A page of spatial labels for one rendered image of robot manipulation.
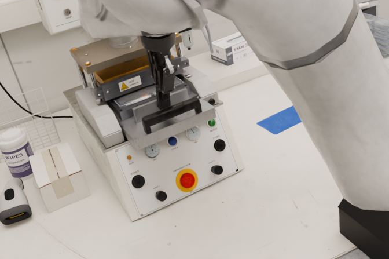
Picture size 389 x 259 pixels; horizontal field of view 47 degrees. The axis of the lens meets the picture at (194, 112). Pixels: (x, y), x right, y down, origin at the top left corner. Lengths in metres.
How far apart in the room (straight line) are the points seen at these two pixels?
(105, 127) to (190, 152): 0.23
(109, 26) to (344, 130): 0.46
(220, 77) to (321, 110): 1.21
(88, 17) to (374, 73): 0.48
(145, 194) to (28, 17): 0.84
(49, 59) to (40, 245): 0.82
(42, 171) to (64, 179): 0.08
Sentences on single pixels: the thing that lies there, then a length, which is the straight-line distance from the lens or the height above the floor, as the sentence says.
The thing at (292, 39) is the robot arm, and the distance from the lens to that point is 0.41.
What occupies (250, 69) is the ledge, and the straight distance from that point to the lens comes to 1.72.
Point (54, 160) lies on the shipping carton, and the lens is 1.35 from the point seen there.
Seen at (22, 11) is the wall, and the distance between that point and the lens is 1.71.
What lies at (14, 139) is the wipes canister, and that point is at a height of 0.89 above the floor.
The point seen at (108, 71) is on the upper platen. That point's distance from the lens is 1.23.
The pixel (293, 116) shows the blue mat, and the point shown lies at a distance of 1.47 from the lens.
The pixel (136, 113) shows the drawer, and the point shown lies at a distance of 1.11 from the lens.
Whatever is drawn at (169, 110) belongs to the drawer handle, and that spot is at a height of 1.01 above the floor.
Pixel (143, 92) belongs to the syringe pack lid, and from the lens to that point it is 1.19.
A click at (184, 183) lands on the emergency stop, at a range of 1.17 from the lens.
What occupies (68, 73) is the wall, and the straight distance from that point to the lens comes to 1.83.
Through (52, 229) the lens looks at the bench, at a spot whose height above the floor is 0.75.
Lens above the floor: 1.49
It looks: 28 degrees down
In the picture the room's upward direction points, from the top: 11 degrees counter-clockwise
